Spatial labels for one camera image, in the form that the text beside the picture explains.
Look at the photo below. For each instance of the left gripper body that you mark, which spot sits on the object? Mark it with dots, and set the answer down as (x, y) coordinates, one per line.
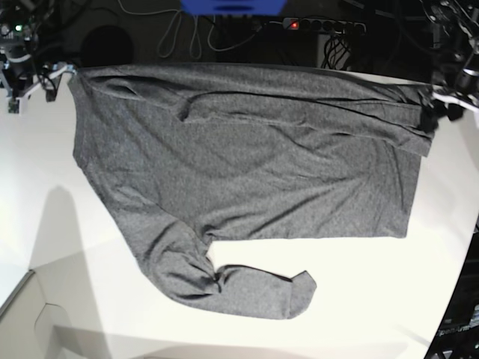
(468, 99)

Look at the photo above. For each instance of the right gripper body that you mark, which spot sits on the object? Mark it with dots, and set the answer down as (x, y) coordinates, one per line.
(23, 81)

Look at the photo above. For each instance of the grey t-shirt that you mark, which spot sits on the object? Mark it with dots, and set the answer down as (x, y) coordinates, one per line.
(173, 189)

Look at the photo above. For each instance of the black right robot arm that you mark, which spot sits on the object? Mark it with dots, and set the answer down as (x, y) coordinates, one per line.
(28, 31)

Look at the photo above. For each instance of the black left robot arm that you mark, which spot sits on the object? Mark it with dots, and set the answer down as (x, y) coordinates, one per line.
(216, 93)

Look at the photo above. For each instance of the white power strip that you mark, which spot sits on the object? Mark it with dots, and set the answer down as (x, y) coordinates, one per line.
(323, 26)

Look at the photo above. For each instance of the blue box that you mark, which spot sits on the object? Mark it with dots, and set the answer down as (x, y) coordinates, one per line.
(233, 7)

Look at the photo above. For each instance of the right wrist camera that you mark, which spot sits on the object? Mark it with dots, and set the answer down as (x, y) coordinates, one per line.
(17, 105)

